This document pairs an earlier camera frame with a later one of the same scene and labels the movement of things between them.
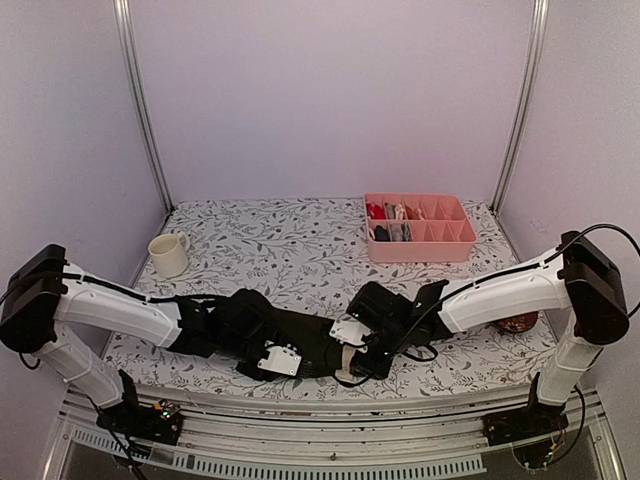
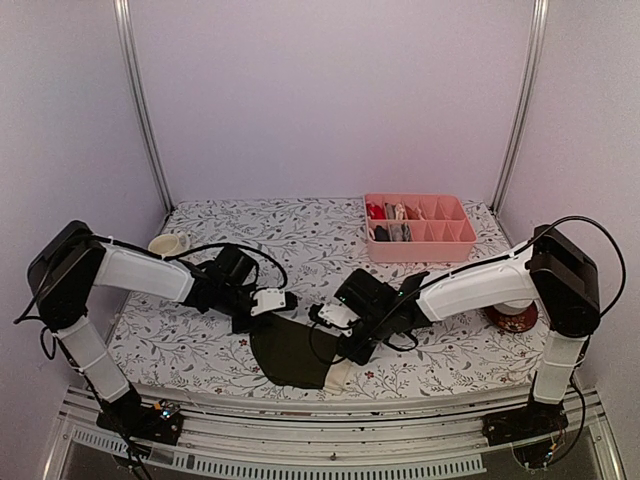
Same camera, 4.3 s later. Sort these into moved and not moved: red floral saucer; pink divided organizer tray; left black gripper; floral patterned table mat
Moved: left black gripper
Not moved: pink divided organizer tray; red floral saucer; floral patterned table mat
